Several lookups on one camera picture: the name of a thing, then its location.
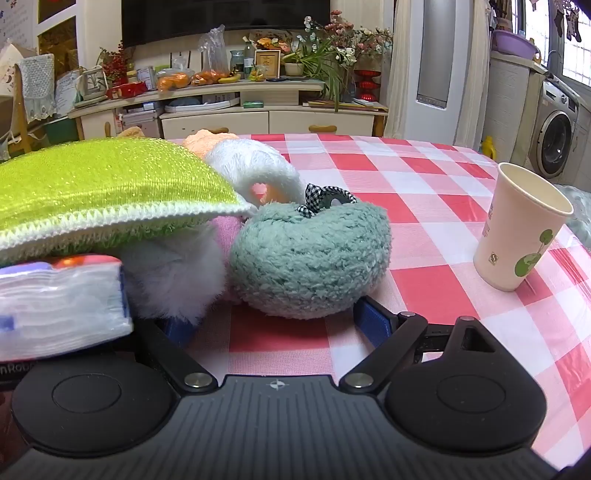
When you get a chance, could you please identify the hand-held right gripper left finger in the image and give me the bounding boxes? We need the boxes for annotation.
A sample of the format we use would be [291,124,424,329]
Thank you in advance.
[117,316,219,395]

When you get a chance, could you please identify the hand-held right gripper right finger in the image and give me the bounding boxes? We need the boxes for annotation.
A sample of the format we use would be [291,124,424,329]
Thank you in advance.
[339,294,506,395]

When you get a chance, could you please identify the white fluffy pompom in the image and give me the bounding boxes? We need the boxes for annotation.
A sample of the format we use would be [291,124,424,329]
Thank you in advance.
[120,226,229,324]

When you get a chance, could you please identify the teal plush hat with bow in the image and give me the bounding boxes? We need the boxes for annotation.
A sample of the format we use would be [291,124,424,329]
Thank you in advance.
[229,183,393,320]

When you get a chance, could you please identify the blue white small carton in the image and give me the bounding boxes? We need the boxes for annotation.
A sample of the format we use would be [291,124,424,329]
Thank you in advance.
[0,254,134,361]

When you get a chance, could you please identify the green knitted scouring pad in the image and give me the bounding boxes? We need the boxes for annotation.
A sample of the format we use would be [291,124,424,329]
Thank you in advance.
[0,137,257,266]

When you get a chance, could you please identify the red checkered tablecloth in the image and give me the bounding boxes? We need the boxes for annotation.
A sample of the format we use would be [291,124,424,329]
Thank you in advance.
[164,134,591,467]

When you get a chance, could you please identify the paper cup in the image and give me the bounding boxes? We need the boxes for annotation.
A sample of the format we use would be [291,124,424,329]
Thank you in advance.
[473,161,574,292]

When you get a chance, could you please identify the white plush toy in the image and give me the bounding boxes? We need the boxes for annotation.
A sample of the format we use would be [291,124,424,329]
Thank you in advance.
[203,138,308,215]

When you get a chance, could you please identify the orange plush toy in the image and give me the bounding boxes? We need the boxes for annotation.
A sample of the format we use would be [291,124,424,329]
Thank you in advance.
[182,129,289,206]

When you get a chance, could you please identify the pink storage box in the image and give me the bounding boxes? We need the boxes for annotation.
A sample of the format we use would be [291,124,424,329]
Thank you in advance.
[120,111,162,139]

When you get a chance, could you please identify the cream tv cabinet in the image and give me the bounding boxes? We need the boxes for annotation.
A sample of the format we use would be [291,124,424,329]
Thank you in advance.
[67,78,389,141]

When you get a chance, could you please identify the white bathroom scale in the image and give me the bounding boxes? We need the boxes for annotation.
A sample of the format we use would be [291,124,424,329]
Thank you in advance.
[165,98,241,114]

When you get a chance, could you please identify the dark green box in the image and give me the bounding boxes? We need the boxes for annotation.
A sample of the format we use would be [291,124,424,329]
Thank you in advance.
[44,117,81,144]

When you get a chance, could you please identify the red vase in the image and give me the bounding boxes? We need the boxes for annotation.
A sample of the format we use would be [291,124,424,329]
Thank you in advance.
[353,69,383,102]

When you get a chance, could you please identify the grey blanket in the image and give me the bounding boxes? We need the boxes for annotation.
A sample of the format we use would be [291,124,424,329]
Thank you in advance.
[554,185,591,250]

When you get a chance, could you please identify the red box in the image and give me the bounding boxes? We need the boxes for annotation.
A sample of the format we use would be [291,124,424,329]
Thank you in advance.
[107,82,147,99]

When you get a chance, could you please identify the white curtain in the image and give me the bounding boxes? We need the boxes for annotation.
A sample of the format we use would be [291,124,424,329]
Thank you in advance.
[383,0,426,139]

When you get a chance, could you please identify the bag of oranges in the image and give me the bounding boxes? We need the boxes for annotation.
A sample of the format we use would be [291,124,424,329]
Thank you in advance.
[191,69,230,87]
[156,69,192,92]

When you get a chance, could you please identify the potted spider plant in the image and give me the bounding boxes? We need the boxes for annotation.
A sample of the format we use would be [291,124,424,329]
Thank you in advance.
[281,39,356,112]

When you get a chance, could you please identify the silver washing machine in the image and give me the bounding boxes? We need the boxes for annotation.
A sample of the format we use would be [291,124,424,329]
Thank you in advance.
[529,80,583,181]

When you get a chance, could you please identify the white framed ornament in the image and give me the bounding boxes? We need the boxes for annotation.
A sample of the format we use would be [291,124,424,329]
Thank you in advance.
[76,65,109,102]

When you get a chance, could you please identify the wooden chair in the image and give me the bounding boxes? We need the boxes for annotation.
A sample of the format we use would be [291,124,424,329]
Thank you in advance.
[9,65,47,158]

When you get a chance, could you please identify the red berry branches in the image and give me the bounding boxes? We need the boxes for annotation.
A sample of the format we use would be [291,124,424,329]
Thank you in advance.
[98,41,134,86]

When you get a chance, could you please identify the white tower air conditioner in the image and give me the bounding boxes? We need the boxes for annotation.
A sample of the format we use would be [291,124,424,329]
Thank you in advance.
[406,0,467,139]

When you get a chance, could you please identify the artificial flower bouquet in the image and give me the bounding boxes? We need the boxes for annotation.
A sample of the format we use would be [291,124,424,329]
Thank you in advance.
[302,9,393,61]

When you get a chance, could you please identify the clear plastic bag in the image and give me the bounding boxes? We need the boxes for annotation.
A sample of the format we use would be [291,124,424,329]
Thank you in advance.
[198,25,230,75]

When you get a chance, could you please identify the white lace chair cover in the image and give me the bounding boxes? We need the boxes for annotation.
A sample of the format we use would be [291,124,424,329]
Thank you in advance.
[16,53,57,123]

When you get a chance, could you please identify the purple basin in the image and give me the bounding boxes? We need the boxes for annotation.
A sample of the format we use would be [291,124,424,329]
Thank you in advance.
[492,30,541,60]

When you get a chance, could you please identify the black television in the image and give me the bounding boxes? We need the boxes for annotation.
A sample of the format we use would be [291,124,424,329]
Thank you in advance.
[121,0,332,48]

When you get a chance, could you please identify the hanging clothes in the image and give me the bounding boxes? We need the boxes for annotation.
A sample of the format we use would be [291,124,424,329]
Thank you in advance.
[551,0,585,42]

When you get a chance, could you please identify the wooden picture frame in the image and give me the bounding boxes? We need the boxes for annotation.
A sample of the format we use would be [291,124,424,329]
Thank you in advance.
[254,50,282,81]

